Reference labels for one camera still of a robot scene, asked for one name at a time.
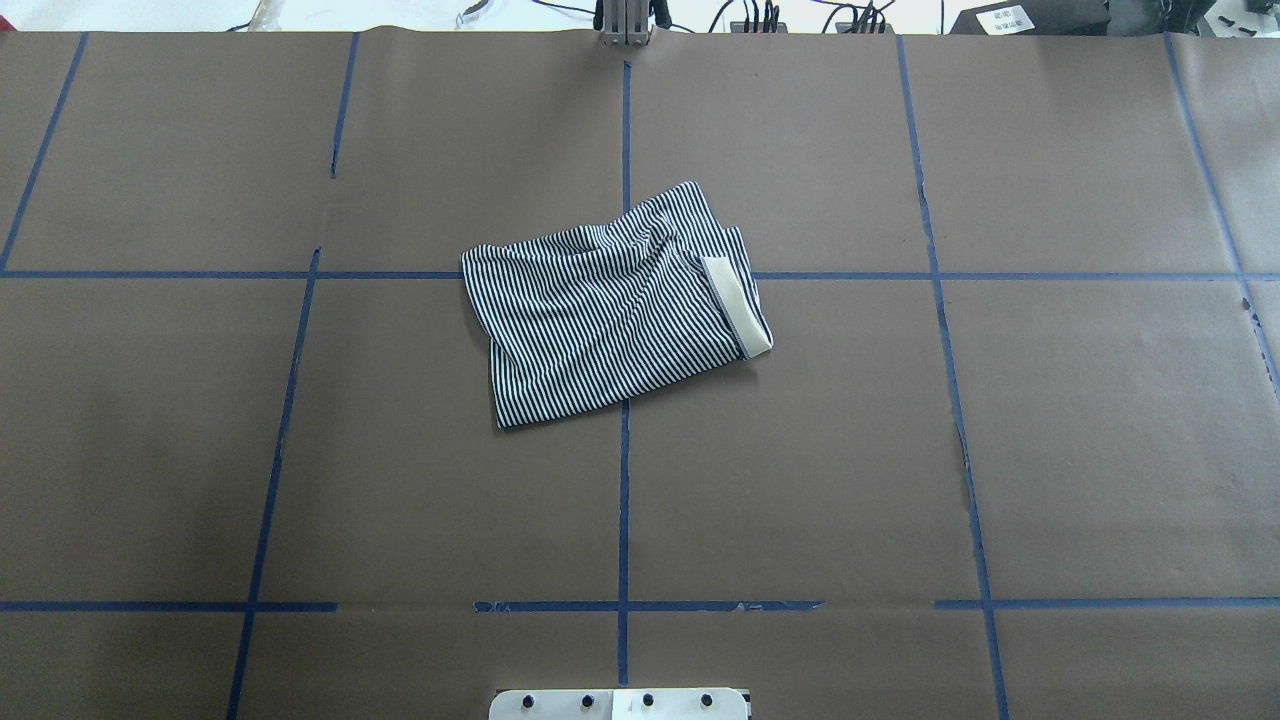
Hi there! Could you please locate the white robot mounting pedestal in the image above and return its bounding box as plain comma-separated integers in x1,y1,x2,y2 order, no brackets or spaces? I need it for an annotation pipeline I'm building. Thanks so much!
488,687,753,719

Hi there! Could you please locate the black box with white label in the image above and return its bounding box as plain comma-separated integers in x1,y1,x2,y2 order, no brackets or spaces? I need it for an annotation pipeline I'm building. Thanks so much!
947,1,1111,37

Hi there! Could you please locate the blue white striped polo shirt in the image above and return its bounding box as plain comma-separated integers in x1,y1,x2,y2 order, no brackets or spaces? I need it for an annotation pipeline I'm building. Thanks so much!
460,181,774,429

